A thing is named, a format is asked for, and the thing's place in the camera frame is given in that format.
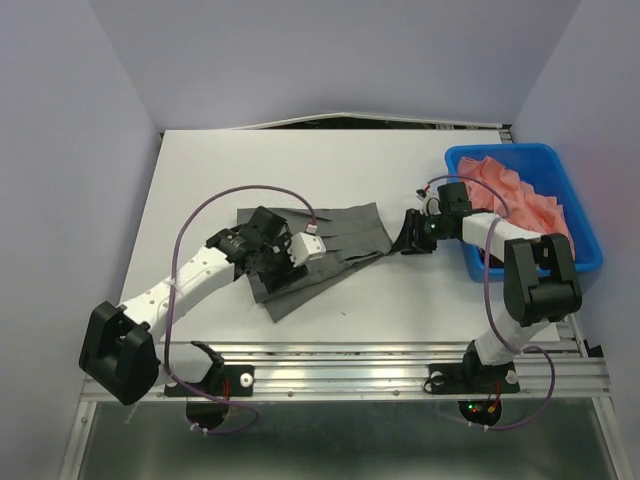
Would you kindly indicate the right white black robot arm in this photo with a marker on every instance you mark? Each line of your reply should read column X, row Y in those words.
column 540, row 287

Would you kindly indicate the aluminium frame rail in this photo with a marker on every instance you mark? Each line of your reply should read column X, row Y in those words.
column 396, row 371

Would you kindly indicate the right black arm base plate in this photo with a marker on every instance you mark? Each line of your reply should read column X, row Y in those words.
column 456, row 379

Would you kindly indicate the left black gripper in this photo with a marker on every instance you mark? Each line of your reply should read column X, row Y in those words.
column 274, row 282

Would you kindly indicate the blue plastic bin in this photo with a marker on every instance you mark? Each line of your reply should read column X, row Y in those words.
column 550, row 175

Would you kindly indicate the grey pleated skirt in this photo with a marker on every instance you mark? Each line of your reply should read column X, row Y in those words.
column 354, row 237

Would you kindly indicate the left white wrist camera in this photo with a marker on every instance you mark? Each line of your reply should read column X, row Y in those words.
column 305, row 247

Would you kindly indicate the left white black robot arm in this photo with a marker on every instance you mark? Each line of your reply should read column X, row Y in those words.
column 125, row 345

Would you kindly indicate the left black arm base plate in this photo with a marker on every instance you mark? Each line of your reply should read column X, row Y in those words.
column 227, row 381

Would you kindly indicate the pink skirt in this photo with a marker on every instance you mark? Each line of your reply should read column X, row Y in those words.
column 529, row 209

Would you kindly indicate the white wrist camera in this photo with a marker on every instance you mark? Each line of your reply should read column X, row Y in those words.
column 305, row 247
column 429, row 201

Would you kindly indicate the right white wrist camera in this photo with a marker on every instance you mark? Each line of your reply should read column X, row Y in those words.
column 429, row 201

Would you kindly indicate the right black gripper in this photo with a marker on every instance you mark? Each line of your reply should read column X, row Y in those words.
column 409, row 241

